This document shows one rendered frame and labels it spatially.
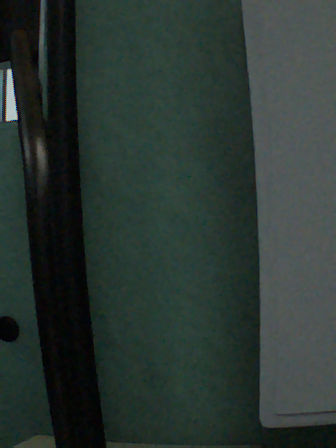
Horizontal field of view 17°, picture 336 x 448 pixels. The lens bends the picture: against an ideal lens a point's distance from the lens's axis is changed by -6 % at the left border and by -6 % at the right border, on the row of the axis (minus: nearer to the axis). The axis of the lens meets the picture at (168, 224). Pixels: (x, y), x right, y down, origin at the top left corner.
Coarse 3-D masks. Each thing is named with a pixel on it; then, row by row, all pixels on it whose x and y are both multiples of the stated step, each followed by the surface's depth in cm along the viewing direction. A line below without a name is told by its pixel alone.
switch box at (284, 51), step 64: (256, 0) 30; (320, 0) 30; (256, 64) 31; (320, 64) 30; (256, 128) 31; (320, 128) 30; (256, 192) 31; (320, 192) 30; (320, 256) 30; (320, 320) 30; (320, 384) 30
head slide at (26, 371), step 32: (0, 128) 44; (0, 160) 44; (0, 192) 44; (0, 224) 44; (0, 256) 44; (0, 288) 44; (32, 288) 44; (0, 320) 44; (32, 320) 44; (0, 352) 45; (32, 352) 44; (0, 384) 45; (32, 384) 44; (0, 416) 45; (32, 416) 44
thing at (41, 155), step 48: (48, 0) 35; (48, 48) 35; (48, 96) 35; (48, 144) 35; (48, 192) 37; (48, 240) 37; (48, 288) 36; (48, 336) 36; (48, 384) 37; (96, 384) 35; (96, 432) 35
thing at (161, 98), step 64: (128, 0) 38; (192, 0) 37; (128, 64) 38; (192, 64) 37; (128, 128) 38; (192, 128) 37; (128, 192) 38; (192, 192) 38; (128, 256) 38; (192, 256) 38; (256, 256) 37; (128, 320) 39; (192, 320) 38; (256, 320) 37; (128, 384) 39; (192, 384) 38; (256, 384) 37
